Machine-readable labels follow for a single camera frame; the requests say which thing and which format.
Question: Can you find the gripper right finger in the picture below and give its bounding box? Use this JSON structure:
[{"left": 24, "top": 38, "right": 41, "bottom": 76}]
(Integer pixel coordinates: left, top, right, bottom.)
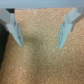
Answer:
[{"left": 57, "top": 7, "right": 84, "bottom": 51}]

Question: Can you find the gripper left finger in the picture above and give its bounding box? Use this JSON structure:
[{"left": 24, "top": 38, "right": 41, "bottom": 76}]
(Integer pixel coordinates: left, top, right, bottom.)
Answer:
[{"left": 0, "top": 8, "right": 25, "bottom": 48}]

